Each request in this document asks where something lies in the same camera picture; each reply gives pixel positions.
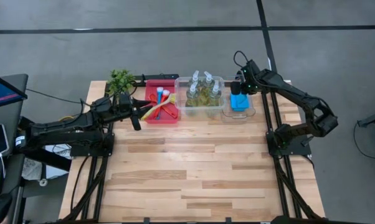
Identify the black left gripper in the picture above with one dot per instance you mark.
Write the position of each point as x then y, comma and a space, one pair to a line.
134, 116

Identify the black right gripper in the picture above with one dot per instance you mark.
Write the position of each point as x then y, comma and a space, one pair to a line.
251, 84

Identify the blue plastic dish brush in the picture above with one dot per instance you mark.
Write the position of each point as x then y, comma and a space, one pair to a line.
159, 93

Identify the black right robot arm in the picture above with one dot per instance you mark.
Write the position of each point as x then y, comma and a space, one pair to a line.
299, 96

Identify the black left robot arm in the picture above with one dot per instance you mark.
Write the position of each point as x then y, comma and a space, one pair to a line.
66, 130

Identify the red plastic bin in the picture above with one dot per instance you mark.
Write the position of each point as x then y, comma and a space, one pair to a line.
150, 85

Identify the green plant in white pot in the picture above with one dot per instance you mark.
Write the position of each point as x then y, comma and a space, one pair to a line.
120, 81

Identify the black power strip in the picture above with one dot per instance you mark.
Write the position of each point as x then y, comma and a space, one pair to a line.
159, 76

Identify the large clear plastic bin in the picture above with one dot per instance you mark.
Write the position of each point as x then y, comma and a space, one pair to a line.
181, 104

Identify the small clear plastic bin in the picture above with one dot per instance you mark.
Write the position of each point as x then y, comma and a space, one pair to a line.
228, 115

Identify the white paper sheets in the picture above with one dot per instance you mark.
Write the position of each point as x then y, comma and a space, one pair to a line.
55, 172

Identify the black table edge clamp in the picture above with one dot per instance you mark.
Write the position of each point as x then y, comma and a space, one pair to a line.
228, 220
147, 220

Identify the grey desk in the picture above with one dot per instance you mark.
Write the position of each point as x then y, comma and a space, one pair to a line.
16, 109

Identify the grey crumpled bag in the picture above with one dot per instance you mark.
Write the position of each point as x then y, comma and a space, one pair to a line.
31, 169

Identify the black metal stand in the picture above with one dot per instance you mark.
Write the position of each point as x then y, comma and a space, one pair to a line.
374, 119

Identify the computer screen with blue picture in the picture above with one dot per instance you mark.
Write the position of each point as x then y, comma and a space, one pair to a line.
0, 90

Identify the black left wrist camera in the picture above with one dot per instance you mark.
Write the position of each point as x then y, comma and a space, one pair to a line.
124, 102

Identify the black aluminium table frame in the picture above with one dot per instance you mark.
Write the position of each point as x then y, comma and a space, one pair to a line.
97, 205

